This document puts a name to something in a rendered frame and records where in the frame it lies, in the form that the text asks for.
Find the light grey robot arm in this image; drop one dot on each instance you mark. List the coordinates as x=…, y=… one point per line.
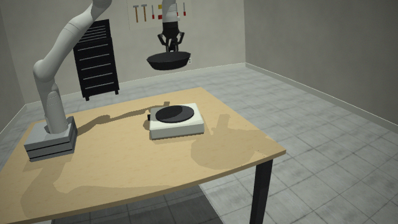
x=44, y=71

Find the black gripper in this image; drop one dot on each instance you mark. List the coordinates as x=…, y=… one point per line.
x=170, y=34

